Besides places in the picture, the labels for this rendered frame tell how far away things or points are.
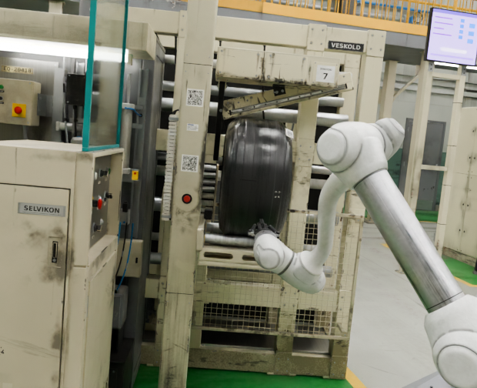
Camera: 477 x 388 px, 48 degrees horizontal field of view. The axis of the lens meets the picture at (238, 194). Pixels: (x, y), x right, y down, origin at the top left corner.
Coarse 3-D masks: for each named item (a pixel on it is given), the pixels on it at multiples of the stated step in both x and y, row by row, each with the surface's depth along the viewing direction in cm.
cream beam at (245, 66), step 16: (224, 48) 258; (240, 48) 258; (224, 64) 259; (240, 64) 259; (256, 64) 259; (272, 64) 260; (288, 64) 260; (304, 64) 260; (320, 64) 260; (336, 64) 261; (240, 80) 268; (256, 80) 261; (272, 80) 261; (288, 80) 261; (304, 80) 261; (336, 80) 262
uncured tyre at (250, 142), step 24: (240, 120) 236; (264, 120) 238; (240, 144) 223; (264, 144) 224; (288, 144) 228; (240, 168) 220; (264, 168) 220; (288, 168) 223; (240, 192) 220; (264, 192) 221; (288, 192) 224; (240, 216) 225; (264, 216) 225
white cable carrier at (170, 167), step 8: (176, 120) 236; (176, 128) 241; (168, 136) 237; (168, 144) 237; (168, 152) 238; (168, 160) 238; (168, 168) 239; (168, 176) 239; (168, 184) 239; (168, 192) 242; (168, 200) 240; (168, 208) 240
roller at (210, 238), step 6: (210, 234) 235; (216, 234) 235; (222, 234) 236; (204, 240) 234; (210, 240) 234; (216, 240) 234; (222, 240) 234; (228, 240) 234; (234, 240) 234; (240, 240) 235; (246, 240) 235; (252, 240) 235; (252, 246) 236
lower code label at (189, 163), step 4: (184, 156) 237; (188, 156) 237; (192, 156) 237; (196, 156) 237; (184, 160) 237; (188, 160) 237; (192, 160) 237; (196, 160) 237; (184, 164) 237; (188, 164) 237; (192, 164) 237; (196, 164) 238; (184, 168) 237; (188, 168) 238; (192, 168) 238; (196, 168) 238
